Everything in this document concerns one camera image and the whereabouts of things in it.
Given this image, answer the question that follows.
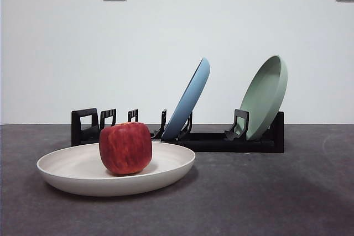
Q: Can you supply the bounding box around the red apple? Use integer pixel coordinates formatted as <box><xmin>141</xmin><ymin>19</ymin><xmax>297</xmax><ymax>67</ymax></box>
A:
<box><xmin>98</xmin><ymin>121</ymin><xmax>154</xmax><ymax>176</ymax></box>

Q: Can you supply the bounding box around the pale cream yellow plate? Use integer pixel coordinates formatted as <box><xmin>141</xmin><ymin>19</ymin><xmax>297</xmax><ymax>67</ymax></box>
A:
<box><xmin>35</xmin><ymin>141</ymin><xmax>197</xmax><ymax>197</ymax></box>

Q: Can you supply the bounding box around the blue plate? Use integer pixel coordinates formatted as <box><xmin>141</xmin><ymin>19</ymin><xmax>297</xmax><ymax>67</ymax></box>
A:
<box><xmin>161</xmin><ymin>57</ymin><xmax>211</xmax><ymax>141</ymax></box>

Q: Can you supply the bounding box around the black plate rack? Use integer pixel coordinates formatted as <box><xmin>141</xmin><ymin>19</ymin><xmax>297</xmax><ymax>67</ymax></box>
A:
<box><xmin>71</xmin><ymin>108</ymin><xmax>285</xmax><ymax>154</ymax></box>

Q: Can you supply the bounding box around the green plate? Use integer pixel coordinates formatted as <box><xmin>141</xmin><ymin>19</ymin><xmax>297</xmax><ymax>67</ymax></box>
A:
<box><xmin>238</xmin><ymin>55</ymin><xmax>289</xmax><ymax>140</ymax></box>

